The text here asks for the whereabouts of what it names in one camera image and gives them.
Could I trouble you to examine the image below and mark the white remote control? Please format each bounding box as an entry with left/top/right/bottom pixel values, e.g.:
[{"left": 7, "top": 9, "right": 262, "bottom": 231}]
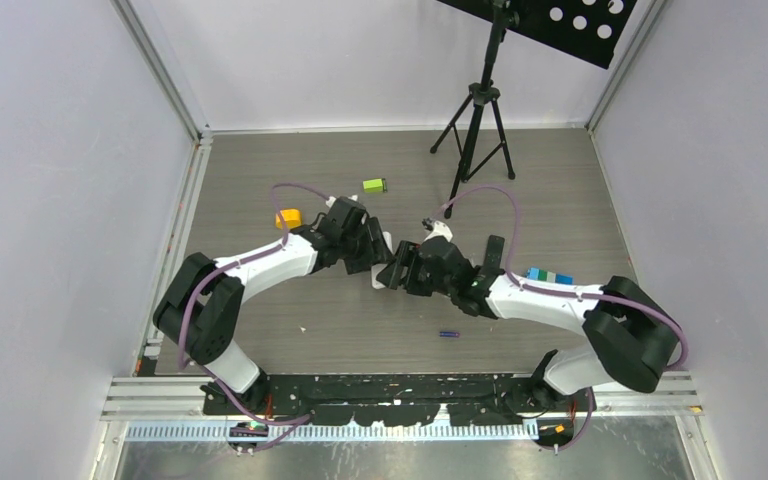
[{"left": 370, "top": 264, "right": 391, "bottom": 290}]

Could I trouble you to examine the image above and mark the black remote control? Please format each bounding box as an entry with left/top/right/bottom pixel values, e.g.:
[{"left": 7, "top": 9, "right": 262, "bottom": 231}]
[{"left": 480, "top": 235, "right": 505, "bottom": 278}]

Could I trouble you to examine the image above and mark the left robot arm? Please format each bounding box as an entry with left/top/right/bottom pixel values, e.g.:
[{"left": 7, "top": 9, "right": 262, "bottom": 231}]
[{"left": 152, "top": 196, "right": 394, "bottom": 414}]

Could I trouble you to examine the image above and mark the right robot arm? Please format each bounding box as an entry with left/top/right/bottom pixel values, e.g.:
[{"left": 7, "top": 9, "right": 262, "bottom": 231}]
[{"left": 372, "top": 235, "right": 683, "bottom": 411}]

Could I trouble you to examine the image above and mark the orange round block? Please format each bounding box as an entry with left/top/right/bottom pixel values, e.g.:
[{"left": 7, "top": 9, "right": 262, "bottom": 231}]
[{"left": 275, "top": 209, "right": 303, "bottom": 230}]

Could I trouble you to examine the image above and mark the blue green lego block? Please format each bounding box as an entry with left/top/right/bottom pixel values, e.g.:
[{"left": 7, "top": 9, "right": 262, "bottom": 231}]
[{"left": 526, "top": 267, "right": 574, "bottom": 285}]

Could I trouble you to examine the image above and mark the black tripod stand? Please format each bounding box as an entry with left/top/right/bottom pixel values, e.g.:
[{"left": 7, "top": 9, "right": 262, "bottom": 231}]
[{"left": 429, "top": 1, "right": 519, "bottom": 219}]

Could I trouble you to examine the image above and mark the black perforated board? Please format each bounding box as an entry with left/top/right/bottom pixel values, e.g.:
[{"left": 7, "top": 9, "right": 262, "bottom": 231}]
[{"left": 442, "top": 0, "right": 637, "bottom": 69}]

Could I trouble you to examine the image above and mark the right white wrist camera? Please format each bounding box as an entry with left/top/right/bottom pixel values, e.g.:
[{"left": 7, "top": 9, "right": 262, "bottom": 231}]
[{"left": 422, "top": 218, "right": 453, "bottom": 242}]

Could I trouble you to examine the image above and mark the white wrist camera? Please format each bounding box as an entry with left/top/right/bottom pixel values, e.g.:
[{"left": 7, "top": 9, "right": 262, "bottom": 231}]
[
  {"left": 422, "top": 218, "right": 453, "bottom": 242},
  {"left": 326, "top": 195, "right": 358, "bottom": 205}
]

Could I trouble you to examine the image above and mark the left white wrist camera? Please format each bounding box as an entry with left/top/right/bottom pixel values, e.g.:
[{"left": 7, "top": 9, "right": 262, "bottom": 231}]
[{"left": 326, "top": 195, "right": 358, "bottom": 205}]

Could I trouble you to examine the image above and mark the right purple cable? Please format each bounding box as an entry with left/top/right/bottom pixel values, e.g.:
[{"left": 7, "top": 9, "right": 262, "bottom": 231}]
[{"left": 431, "top": 184, "right": 690, "bottom": 452}]

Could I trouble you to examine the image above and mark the purple cable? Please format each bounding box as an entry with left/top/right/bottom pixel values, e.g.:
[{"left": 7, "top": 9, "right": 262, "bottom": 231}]
[
  {"left": 177, "top": 182, "right": 339, "bottom": 452},
  {"left": 431, "top": 184, "right": 690, "bottom": 452}
]

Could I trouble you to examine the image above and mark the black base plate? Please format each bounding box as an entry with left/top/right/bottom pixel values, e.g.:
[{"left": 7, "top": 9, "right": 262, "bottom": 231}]
[{"left": 200, "top": 373, "right": 595, "bottom": 427}]

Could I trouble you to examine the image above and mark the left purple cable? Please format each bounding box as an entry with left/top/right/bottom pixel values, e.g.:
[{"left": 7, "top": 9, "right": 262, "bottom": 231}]
[{"left": 177, "top": 182, "right": 339, "bottom": 452}]

